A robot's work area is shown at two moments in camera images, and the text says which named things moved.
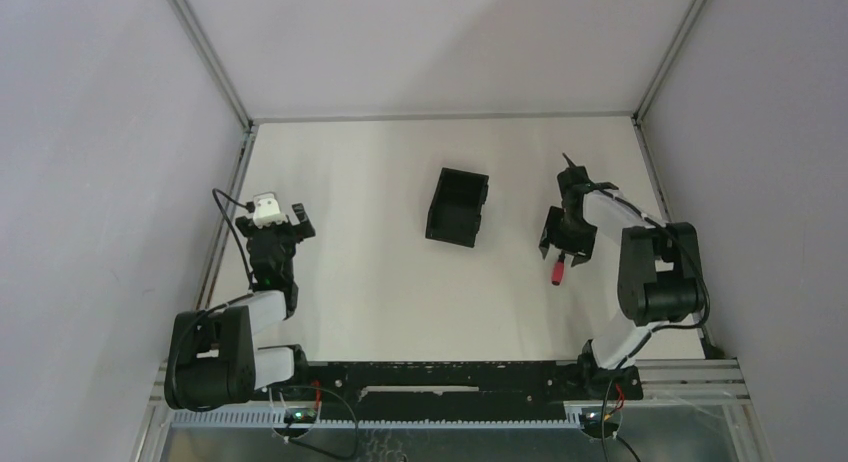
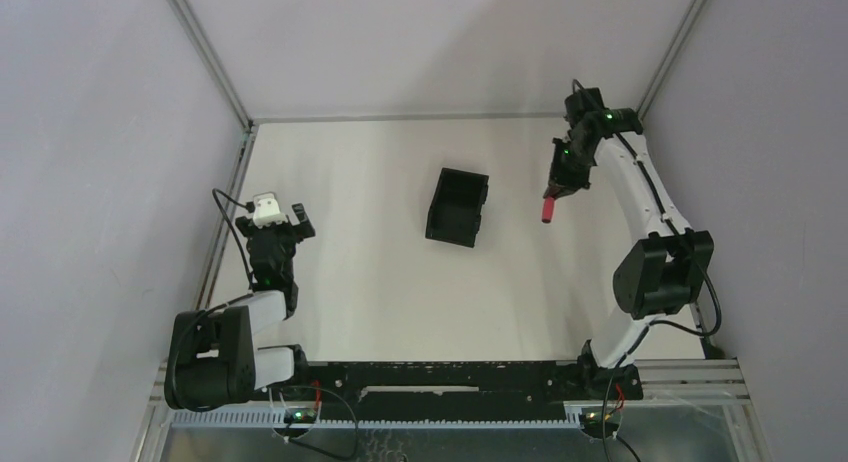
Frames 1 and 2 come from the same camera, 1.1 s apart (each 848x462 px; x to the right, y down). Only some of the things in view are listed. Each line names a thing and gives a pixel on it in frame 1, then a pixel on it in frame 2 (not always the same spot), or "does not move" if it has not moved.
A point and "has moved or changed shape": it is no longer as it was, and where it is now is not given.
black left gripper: x=274 y=229 does not move
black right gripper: x=568 y=239 → x=567 y=180
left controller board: x=300 y=415 does not move
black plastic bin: x=454 y=215 does not move
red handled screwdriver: x=558 y=271 has moved or changed shape
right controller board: x=591 y=423 does not move
